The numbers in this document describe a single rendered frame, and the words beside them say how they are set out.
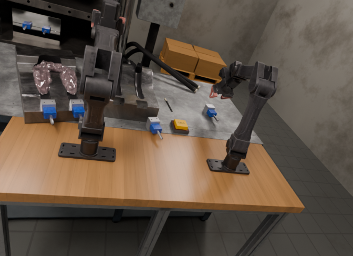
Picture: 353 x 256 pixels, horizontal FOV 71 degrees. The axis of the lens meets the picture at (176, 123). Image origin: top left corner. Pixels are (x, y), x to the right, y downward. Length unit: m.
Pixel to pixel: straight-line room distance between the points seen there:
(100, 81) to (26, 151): 0.44
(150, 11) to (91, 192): 1.38
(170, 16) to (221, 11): 2.92
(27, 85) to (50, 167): 0.41
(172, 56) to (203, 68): 0.52
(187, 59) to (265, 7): 1.86
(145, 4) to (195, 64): 2.27
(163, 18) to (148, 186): 1.33
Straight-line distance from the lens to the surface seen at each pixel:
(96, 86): 0.68
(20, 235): 1.74
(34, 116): 1.11
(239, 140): 1.07
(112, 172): 0.94
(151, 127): 1.15
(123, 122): 1.19
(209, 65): 4.08
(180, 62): 3.99
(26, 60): 1.41
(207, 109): 1.47
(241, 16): 4.97
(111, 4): 0.92
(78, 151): 0.99
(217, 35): 4.91
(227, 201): 1.02
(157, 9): 1.92
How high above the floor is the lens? 1.47
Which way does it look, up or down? 31 degrees down
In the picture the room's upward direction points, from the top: 20 degrees clockwise
